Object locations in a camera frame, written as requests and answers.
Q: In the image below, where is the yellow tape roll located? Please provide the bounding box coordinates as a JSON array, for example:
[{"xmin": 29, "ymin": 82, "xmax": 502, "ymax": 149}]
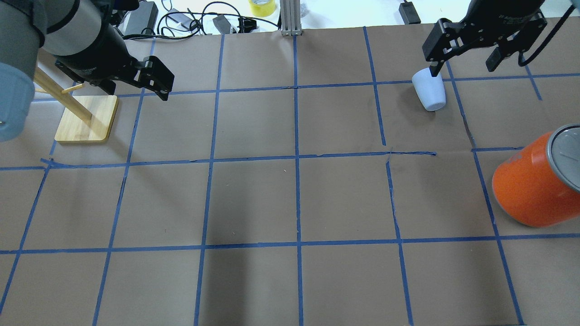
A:
[{"xmin": 248, "ymin": 0, "xmax": 277, "ymax": 17}]

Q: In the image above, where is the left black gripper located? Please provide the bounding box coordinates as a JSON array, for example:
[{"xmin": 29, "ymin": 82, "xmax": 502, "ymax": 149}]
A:
[{"xmin": 54, "ymin": 24, "xmax": 175, "ymax": 101}]

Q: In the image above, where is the wooden cup rack stand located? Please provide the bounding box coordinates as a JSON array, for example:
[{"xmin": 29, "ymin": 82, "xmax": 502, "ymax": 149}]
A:
[{"xmin": 34, "ymin": 67, "xmax": 119, "ymax": 143}]

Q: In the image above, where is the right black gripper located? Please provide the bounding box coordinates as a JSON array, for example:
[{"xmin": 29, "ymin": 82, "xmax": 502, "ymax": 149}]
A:
[{"xmin": 422, "ymin": 0, "xmax": 547, "ymax": 77}]

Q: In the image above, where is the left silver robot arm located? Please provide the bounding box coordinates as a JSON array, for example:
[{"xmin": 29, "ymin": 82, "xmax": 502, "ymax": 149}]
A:
[{"xmin": 1, "ymin": 0, "xmax": 174, "ymax": 142}]

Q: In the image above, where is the light blue plastic cup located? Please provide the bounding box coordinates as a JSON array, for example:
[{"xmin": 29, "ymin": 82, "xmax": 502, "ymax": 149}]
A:
[{"xmin": 411, "ymin": 67, "xmax": 447, "ymax": 112}]

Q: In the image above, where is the black power adapter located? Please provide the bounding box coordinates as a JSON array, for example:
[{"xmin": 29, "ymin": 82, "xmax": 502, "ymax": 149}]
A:
[{"xmin": 123, "ymin": 1, "xmax": 158, "ymax": 35}]

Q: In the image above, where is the aluminium frame post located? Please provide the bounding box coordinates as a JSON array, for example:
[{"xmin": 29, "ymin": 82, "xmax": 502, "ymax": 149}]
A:
[{"xmin": 280, "ymin": 0, "xmax": 303, "ymax": 36}]

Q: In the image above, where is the large orange can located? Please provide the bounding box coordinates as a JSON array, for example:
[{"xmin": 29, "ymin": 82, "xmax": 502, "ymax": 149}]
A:
[{"xmin": 492, "ymin": 123, "xmax": 580, "ymax": 228}]

